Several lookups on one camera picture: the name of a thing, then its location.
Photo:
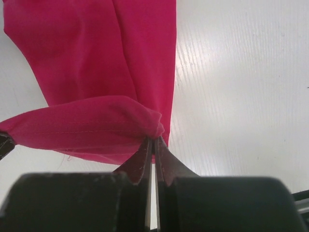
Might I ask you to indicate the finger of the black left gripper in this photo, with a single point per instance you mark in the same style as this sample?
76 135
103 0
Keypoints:
6 144

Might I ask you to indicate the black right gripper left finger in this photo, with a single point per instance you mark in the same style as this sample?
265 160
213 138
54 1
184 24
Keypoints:
134 213

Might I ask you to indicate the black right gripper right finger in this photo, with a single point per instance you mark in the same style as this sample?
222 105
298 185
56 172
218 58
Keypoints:
167 169

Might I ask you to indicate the pink t shirt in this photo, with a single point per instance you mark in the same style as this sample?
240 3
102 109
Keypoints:
106 69

